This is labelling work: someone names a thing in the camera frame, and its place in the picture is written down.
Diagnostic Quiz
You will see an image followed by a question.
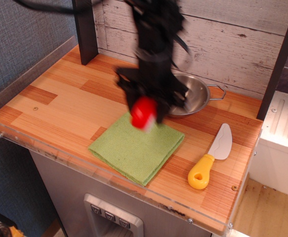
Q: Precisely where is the dark right shelf post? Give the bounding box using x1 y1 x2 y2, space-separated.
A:
256 28 288 120

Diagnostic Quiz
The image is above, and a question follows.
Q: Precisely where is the red and white toy sushi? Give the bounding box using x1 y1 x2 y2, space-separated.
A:
130 96 157 132

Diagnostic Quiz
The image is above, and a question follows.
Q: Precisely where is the clear acrylic guard rail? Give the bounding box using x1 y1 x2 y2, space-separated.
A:
0 117 234 233

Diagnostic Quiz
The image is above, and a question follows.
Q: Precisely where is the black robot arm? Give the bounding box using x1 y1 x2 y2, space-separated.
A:
116 0 189 123

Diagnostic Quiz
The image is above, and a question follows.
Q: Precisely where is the green folded towel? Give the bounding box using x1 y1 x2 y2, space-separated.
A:
88 112 185 187

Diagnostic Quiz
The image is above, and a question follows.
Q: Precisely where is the grey toy fridge cabinet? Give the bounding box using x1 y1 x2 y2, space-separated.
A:
31 152 210 237

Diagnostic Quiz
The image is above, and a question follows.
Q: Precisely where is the white toy sink unit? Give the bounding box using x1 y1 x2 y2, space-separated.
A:
249 91 288 194

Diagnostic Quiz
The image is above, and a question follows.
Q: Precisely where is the dark left shelf post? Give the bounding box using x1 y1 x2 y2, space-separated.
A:
72 0 98 65

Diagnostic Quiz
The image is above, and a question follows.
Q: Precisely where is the dark shelf post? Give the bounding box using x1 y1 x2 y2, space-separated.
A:
256 28 288 120
72 0 98 65

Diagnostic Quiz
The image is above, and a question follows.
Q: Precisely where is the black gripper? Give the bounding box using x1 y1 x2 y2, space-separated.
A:
116 53 188 123

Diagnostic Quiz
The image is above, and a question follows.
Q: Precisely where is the yellow handled toy knife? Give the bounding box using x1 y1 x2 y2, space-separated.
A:
187 123 233 190

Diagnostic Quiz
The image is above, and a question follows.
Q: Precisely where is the stainless steel bowl with handles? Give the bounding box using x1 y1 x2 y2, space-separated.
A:
168 74 226 118

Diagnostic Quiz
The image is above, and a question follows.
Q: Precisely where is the silver dispenser button panel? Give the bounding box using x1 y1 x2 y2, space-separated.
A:
83 194 144 237

